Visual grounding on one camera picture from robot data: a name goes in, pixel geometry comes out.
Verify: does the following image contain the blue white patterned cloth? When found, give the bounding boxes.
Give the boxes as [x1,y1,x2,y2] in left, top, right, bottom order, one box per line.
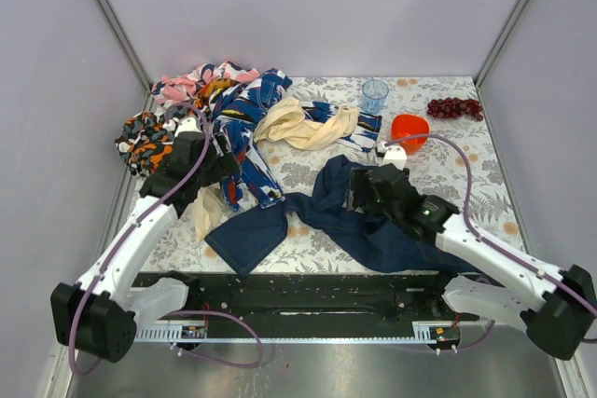
[210,68,382,211]

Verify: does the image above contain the orange camouflage cloth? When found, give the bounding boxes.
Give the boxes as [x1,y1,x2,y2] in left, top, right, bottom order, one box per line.
[115,103,199,177]

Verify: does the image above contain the dark blue denim jeans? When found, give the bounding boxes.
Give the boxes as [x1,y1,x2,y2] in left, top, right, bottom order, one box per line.
[205,156,477,277]

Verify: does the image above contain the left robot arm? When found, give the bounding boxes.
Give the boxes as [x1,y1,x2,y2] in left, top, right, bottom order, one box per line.
[50,131,239,363]

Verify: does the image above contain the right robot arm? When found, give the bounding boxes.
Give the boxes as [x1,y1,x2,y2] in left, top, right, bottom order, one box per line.
[350,164,596,361]

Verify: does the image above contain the cream cloth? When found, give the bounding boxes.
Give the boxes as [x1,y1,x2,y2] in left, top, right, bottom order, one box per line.
[190,97,359,241]

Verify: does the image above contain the pink patterned cloth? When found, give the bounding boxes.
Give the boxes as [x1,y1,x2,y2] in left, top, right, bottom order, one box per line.
[151,62,259,104]

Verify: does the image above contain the orange plastic bowl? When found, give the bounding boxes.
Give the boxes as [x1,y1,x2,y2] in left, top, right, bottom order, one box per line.
[391,114,429,156]

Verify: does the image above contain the floral table mat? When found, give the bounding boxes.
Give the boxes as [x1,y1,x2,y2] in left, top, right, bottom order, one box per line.
[142,76,525,274]

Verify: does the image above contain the clear blue plastic cup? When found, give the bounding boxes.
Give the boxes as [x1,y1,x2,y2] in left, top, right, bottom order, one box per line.
[361,79,389,115]

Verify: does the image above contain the red grape bunch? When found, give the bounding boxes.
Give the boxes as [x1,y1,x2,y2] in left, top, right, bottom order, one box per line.
[426,97,484,121]

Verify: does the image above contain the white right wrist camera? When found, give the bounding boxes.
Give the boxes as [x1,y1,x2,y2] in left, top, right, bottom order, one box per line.
[374,142,408,170]

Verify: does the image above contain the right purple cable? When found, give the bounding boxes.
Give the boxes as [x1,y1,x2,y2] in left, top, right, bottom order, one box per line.
[382,132,597,355]

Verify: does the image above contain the purple cable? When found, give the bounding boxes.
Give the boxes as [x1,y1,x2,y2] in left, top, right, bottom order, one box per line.
[382,132,597,355]
[68,102,265,377]

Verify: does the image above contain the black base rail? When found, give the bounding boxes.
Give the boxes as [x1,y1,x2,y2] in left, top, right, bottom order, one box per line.
[132,271,487,327]

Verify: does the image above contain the grey slotted cable duct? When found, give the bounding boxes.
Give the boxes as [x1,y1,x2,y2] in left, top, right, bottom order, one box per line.
[135,316,451,343]

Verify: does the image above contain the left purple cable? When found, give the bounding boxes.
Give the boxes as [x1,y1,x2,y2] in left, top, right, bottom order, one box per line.
[68,102,265,377]

